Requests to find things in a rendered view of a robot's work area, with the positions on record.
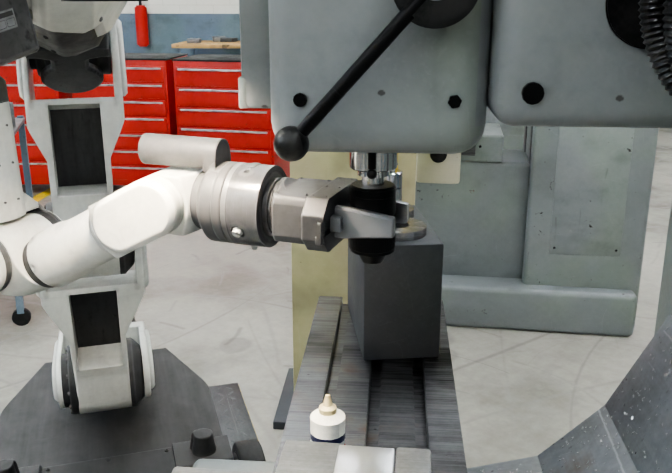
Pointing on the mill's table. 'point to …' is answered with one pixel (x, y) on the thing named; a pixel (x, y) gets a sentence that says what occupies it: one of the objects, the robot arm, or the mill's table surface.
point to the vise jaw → (308, 457)
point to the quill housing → (449, 142)
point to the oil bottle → (327, 423)
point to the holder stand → (399, 295)
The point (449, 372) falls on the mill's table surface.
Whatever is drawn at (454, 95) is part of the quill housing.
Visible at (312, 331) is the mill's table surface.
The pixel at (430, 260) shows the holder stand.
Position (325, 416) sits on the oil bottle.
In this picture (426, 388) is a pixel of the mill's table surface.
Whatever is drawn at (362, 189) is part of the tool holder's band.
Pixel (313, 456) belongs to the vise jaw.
